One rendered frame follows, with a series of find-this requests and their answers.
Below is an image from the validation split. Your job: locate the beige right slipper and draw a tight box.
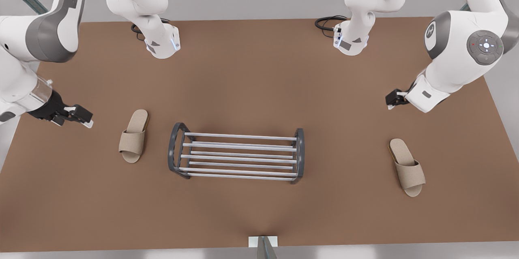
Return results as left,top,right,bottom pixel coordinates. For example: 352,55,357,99
118,109,150,164

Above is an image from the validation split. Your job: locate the beige left slipper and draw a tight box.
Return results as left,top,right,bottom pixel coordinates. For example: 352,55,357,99
388,138,426,197

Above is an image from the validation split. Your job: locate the beige slipper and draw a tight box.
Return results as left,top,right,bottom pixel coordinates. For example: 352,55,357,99
118,109,150,164
388,138,426,197

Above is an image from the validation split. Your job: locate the grey metal shoe rack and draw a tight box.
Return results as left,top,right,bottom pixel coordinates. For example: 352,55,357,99
168,122,305,184

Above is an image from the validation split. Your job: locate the black cable loop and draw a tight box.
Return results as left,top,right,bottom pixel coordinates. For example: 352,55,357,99
131,18,171,41
315,15,350,39

